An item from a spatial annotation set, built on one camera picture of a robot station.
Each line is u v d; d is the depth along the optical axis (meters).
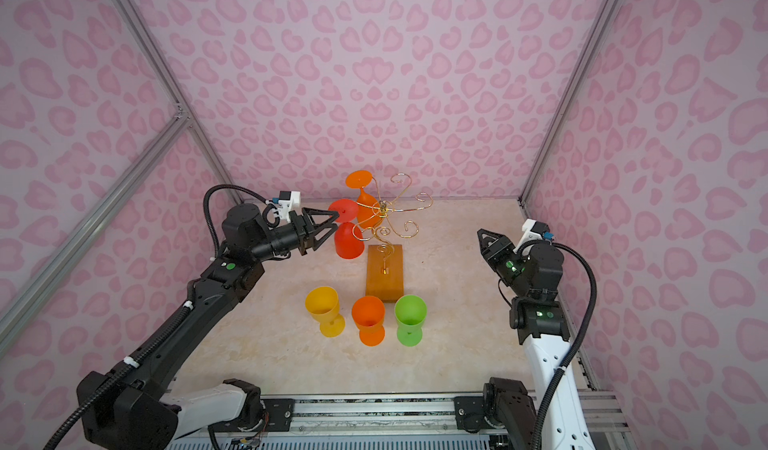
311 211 0.64
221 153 1.07
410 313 0.81
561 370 0.44
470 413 0.73
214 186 0.64
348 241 0.80
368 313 0.78
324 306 0.83
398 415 0.75
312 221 0.62
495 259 0.62
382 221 0.78
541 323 0.50
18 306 0.51
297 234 0.62
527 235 0.64
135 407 0.37
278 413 0.73
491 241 0.72
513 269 0.60
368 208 0.76
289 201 0.67
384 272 0.98
